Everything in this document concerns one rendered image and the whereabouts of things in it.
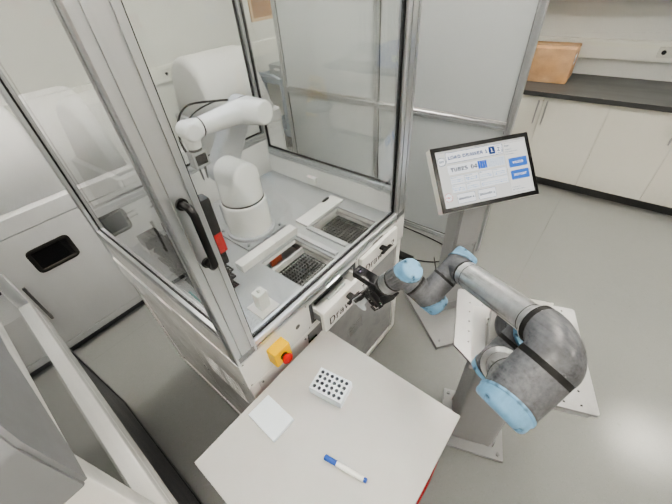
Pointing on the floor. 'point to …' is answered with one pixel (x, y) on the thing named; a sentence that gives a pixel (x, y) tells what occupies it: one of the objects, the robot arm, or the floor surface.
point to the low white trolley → (333, 437)
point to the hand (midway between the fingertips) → (356, 297)
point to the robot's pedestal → (471, 439)
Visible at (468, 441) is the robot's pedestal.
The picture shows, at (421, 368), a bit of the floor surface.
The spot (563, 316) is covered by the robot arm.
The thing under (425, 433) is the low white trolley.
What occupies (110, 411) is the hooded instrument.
